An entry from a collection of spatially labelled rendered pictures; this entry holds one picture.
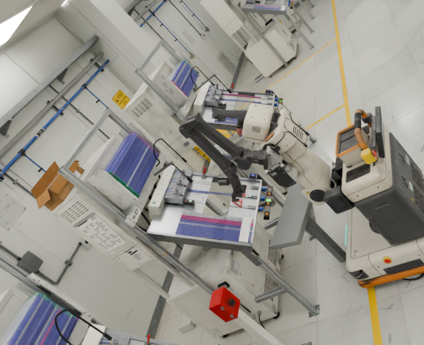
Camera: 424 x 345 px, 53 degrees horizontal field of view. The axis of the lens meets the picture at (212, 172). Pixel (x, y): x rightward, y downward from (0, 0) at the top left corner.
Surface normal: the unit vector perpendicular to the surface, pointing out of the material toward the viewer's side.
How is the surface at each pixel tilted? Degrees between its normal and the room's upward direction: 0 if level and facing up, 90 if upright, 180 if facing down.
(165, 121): 90
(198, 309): 90
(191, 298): 90
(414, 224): 90
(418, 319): 0
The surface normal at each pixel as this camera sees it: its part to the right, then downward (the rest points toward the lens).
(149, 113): -0.18, 0.60
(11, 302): 0.71, -0.47
